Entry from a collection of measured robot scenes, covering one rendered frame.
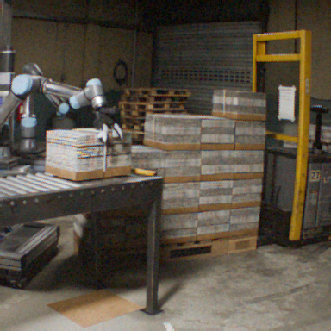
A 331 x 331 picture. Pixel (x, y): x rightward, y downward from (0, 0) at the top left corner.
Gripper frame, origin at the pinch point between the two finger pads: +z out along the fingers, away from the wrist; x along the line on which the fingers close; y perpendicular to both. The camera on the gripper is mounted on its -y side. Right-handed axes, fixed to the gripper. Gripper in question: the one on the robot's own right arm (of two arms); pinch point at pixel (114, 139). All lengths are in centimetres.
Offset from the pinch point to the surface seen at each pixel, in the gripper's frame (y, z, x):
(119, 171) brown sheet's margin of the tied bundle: 15.2, 11.6, -10.7
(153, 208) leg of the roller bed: 13.3, 34.6, -23.2
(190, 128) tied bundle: 41, -22, -112
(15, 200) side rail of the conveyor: 5, 22, 63
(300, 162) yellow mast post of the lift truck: 8, 24, -192
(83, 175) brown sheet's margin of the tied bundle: 14.9, 11.7, 13.9
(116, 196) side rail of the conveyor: 7.1, 26.6, 3.8
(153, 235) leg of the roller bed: 20, 48, -23
